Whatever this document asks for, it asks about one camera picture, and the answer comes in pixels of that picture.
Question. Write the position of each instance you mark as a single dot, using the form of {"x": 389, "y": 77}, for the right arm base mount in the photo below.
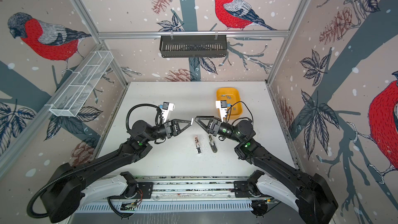
{"x": 248, "y": 188}

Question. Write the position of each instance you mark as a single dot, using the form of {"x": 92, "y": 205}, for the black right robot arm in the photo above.
{"x": 309, "y": 195}

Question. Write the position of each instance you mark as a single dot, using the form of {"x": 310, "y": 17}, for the beige olive mini stapler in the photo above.
{"x": 212, "y": 144}

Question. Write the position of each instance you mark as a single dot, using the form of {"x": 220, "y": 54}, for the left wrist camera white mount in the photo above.
{"x": 166, "y": 108}

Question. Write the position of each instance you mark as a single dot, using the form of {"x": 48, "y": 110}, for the white wire mesh basket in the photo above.
{"x": 83, "y": 82}

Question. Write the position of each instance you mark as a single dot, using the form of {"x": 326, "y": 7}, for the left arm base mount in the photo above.
{"x": 130, "y": 190}

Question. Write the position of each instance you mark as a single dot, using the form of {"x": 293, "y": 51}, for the aluminium cage frame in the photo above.
{"x": 9, "y": 158}

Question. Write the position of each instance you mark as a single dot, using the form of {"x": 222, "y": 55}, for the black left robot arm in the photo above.
{"x": 64, "y": 192}

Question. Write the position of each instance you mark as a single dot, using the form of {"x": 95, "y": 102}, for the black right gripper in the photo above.
{"x": 214, "y": 127}

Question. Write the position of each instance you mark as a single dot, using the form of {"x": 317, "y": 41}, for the yellow plastic tray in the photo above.
{"x": 232, "y": 96}

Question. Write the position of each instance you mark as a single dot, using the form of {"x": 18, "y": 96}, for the black hanging wire basket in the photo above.
{"x": 193, "y": 46}

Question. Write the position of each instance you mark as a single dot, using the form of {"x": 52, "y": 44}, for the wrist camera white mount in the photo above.
{"x": 223, "y": 107}
{"x": 166, "y": 108}

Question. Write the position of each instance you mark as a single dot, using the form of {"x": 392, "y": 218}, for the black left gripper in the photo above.
{"x": 171, "y": 127}

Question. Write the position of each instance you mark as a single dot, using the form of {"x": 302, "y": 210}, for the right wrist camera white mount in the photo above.
{"x": 223, "y": 107}

